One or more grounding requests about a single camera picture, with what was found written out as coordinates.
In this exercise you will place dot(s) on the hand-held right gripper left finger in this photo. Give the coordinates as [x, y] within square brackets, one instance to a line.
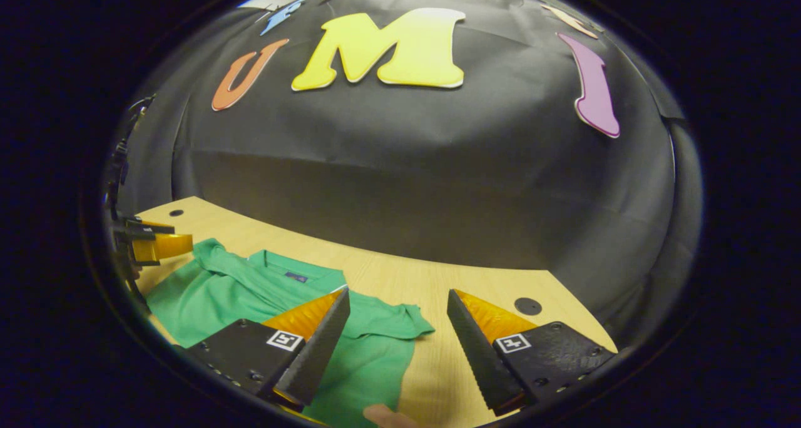
[319, 353]

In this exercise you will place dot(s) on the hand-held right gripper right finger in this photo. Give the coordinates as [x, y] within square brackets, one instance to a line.
[479, 359]

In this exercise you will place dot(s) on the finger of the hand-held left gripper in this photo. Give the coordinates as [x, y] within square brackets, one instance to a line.
[166, 246]
[150, 228]

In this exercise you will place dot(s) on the green T-shirt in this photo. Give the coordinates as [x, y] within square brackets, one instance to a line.
[375, 353]

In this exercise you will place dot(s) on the black backdrop cloth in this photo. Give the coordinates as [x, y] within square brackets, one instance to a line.
[425, 184]

